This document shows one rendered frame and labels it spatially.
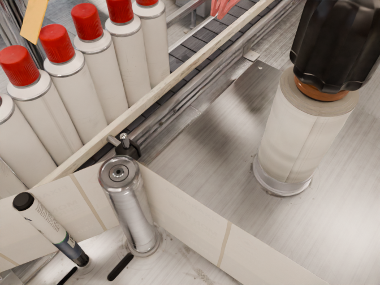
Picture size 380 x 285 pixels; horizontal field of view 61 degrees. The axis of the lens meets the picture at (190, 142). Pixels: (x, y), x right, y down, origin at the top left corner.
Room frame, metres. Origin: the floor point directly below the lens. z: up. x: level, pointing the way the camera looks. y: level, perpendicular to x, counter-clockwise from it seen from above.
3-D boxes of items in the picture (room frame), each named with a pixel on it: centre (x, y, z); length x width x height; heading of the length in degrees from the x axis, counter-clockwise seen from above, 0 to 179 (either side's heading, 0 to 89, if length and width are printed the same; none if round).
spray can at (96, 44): (0.37, 0.13, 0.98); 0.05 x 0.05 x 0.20
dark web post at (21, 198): (0.12, 0.14, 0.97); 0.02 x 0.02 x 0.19
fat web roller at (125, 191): (0.14, 0.06, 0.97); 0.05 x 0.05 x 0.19
